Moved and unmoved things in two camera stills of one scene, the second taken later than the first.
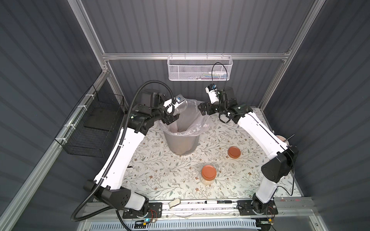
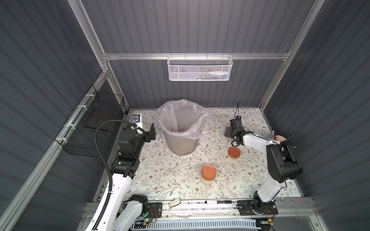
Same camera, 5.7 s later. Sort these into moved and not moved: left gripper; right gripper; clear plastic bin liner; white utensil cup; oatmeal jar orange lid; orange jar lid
Moved: right gripper; left gripper
Not moved: white utensil cup; oatmeal jar orange lid; orange jar lid; clear plastic bin liner
